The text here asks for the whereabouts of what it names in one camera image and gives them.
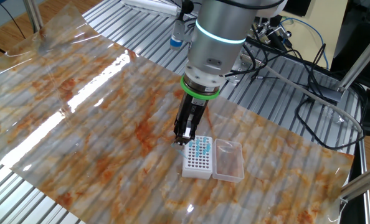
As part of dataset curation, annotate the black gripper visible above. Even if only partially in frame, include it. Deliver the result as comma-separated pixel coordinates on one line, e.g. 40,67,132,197
173,93,209,146

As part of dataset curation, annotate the aluminium frame post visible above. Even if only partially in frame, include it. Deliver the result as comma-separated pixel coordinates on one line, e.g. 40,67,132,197
22,0,45,34
337,24,370,93
339,161,370,203

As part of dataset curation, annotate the blue cable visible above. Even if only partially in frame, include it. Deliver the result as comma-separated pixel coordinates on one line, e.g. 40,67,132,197
280,17,330,70

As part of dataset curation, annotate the black screen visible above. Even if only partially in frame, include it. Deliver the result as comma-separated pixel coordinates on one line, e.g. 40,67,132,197
283,0,313,17

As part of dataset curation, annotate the thin black floor cable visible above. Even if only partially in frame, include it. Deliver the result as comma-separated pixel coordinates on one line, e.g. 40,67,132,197
0,0,27,40

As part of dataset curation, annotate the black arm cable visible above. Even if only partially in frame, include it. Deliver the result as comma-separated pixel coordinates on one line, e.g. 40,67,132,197
177,0,286,19

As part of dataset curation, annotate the metal clamp mount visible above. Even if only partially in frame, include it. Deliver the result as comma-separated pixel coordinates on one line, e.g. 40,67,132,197
252,15,293,45

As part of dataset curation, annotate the black looped cable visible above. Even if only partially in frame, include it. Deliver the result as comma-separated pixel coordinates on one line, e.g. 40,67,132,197
295,96,366,151

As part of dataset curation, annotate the clear plastic rack lid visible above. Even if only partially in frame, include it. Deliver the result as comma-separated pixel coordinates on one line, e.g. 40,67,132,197
212,138,245,184

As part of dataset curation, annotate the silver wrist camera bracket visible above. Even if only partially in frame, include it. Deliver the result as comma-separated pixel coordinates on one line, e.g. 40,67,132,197
169,17,194,51

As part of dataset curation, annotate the black cabinet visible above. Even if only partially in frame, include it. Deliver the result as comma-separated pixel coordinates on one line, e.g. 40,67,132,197
330,0,370,94

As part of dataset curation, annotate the thick grey cable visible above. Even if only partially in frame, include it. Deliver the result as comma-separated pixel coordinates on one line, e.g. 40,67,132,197
259,62,365,135

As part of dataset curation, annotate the white pipette tip rack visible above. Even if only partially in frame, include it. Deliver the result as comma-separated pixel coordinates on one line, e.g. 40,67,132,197
181,133,214,180

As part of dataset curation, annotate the marble pattern plastic sheet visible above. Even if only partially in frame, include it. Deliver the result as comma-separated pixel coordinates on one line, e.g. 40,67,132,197
0,2,356,224

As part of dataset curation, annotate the grey adapter box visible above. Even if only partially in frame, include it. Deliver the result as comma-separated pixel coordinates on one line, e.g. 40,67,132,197
319,86,344,103

